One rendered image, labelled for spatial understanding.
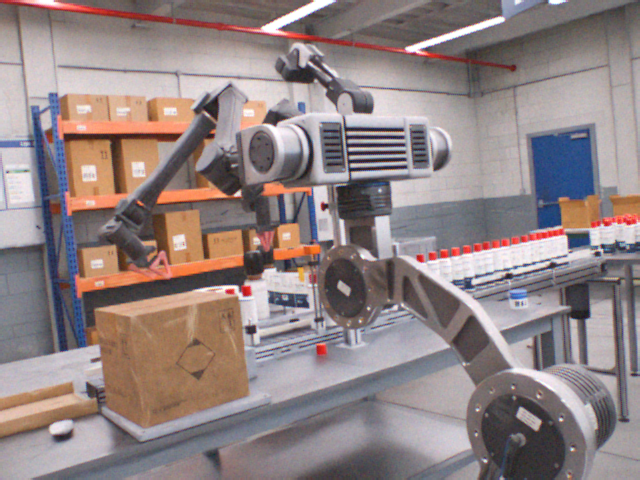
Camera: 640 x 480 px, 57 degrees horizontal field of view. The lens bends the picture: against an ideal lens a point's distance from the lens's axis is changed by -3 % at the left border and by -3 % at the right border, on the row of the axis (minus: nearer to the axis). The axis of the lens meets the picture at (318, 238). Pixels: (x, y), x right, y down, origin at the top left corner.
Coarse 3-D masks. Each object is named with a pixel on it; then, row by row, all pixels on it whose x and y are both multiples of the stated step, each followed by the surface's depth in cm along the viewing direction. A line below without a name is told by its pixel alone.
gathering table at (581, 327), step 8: (576, 248) 365; (584, 248) 370; (600, 256) 347; (608, 256) 344; (616, 256) 341; (624, 256) 338; (632, 256) 334; (608, 264) 336; (616, 264) 332; (624, 264) 328; (632, 264) 325; (624, 272) 394; (632, 272) 393; (632, 280) 393; (632, 288) 393; (632, 296) 393; (632, 304) 393; (632, 312) 393; (576, 320) 359; (584, 320) 357; (632, 320) 393; (584, 328) 357; (632, 328) 394; (584, 336) 357; (632, 336) 394; (584, 344) 357; (632, 344) 395; (584, 352) 357; (632, 352) 395; (584, 360) 357; (632, 360) 396; (632, 368) 396
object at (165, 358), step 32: (96, 320) 157; (128, 320) 140; (160, 320) 143; (192, 320) 149; (224, 320) 155; (128, 352) 142; (160, 352) 143; (192, 352) 149; (224, 352) 154; (128, 384) 144; (160, 384) 143; (192, 384) 148; (224, 384) 154; (128, 416) 147; (160, 416) 143
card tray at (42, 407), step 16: (64, 384) 182; (0, 400) 171; (16, 400) 174; (32, 400) 177; (48, 400) 177; (64, 400) 176; (80, 400) 174; (96, 400) 163; (0, 416) 165; (16, 416) 164; (32, 416) 153; (48, 416) 155; (64, 416) 158; (80, 416) 160; (0, 432) 149; (16, 432) 151
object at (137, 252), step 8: (136, 240) 169; (120, 248) 170; (128, 248) 168; (136, 248) 169; (144, 248) 171; (152, 248) 170; (128, 256) 171; (136, 256) 170; (144, 256) 168; (128, 264) 175
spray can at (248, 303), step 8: (248, 288) 204; (248, 296) 204; (248, 304) 204; (248, 312) 204; (256, 312) 206; (256, 320) 205; (248, 336) 204; (256, 336) 205; (248, 344) 204; (256, 344) 205
